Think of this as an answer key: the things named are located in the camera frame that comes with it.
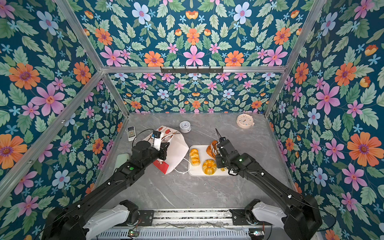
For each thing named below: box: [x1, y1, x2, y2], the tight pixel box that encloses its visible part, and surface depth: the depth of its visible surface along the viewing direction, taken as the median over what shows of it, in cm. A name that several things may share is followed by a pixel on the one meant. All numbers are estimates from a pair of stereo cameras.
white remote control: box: [127, 125, 137, 142], surface depth 109 cm
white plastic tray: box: [188, 144, 230, 177], surface depth 92 cm
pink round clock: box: [236, 113, 255, 129], surface depth 113 cm
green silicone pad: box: [113, 153, 130, 173], surface depth 94 cm
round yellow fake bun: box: [202, 159, 217, 176], surface depth 90 cm
